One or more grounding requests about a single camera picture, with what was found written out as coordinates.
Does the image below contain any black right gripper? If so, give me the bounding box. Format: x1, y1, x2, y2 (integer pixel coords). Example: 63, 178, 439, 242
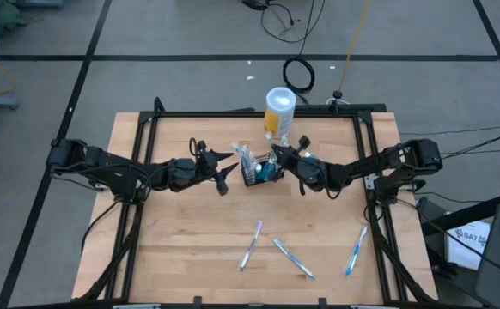
269, 135, 332, 197

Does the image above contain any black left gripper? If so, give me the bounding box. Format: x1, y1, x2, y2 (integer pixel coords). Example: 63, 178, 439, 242
167, 139, 241, 197

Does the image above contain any purple white toothbrush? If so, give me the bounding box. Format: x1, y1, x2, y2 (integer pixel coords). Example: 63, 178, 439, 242
237, 220, 265, 272

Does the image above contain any white yellow wipes canister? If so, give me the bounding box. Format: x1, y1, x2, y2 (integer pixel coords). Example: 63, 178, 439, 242
263, 87, 297, 140

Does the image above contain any black power adapter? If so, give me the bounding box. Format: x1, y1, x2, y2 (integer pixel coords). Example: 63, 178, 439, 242
241, 0, 271, 12

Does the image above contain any black stand beam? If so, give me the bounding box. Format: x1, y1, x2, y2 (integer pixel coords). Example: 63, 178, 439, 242
421, 188, 500, 236

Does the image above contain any white paper sign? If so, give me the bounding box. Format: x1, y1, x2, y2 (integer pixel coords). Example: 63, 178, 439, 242
445, 221, 491, 271

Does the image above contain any black wire toothbrush caddy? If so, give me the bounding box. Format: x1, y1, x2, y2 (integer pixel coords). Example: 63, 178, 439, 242
241, 154, 286, 187

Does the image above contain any black aluminium table frame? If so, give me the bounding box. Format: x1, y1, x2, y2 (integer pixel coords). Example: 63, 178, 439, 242
76, 97, 438, 309

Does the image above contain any small black ball mount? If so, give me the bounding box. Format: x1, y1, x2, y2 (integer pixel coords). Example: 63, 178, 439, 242
331, 88, 346, 113

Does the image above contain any coiled black floor cable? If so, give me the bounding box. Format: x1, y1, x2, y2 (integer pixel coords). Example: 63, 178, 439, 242
282, 57, 316, 94

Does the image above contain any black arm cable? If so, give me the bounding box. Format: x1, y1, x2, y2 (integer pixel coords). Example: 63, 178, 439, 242
417, 201, 500, 284
80, 199, 121, 254

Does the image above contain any thin black floor cable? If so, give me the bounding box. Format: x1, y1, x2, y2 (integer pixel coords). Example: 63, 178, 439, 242
259, 0, 326, 59
441, 127, 500, 162
399, 124, 500, 136

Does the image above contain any yellow hanging cable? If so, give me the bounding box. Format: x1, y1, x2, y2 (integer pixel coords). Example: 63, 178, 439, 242
338, 0, 374, 94

